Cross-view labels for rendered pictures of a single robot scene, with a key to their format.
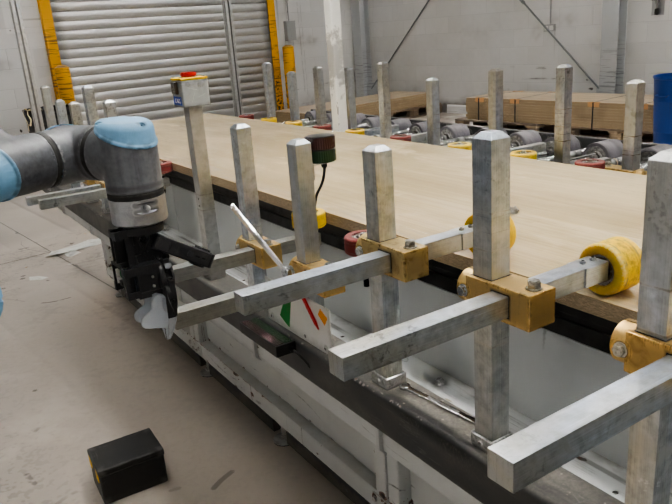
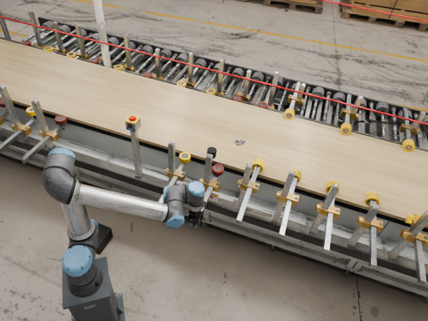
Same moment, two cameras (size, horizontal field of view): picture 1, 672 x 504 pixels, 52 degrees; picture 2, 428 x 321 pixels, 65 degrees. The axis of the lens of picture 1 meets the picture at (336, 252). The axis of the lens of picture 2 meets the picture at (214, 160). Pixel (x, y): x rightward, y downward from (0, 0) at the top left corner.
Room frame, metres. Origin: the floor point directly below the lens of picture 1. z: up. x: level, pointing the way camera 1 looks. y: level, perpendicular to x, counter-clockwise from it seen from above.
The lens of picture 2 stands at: (0.22, 1.05, 2.53)
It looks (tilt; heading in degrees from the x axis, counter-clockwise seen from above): 45 degrees down; 316
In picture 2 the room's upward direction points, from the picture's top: 7 degrees clockwise
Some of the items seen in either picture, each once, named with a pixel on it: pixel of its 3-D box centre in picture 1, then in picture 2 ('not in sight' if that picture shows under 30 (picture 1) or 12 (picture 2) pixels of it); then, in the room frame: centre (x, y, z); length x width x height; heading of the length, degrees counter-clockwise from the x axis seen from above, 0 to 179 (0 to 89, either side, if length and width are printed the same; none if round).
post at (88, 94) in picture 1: (98, 151); (13, 114); (2.58, 0.85, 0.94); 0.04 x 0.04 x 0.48; 32
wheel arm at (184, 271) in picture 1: (234, 259); (173, 182); (1.45, 0.22, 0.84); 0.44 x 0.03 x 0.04; 122
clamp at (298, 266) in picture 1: (317, 274); (209, 184); (1.29, 0.04, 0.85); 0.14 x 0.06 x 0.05; 32
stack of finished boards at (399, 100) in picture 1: (356, 107); not in sight; (9.88, -0.44, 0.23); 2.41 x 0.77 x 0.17; 130
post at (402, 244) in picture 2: not in sight; (408, 237); (0.25, -0.61, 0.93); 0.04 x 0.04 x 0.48; 32
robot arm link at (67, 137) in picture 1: (75, 153); (174, 195); (1.15, 0.42, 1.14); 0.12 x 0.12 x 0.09; 59
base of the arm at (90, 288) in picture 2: not in sight; (84, 276); (1.28, 0.95, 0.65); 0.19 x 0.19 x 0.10
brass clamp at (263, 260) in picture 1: (258, 250); (174, 174); (1.50, 0.18, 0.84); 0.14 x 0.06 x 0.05; 32
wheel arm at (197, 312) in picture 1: (281, 289); (207, 195); (1.23, 0.11, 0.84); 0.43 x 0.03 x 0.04; 122
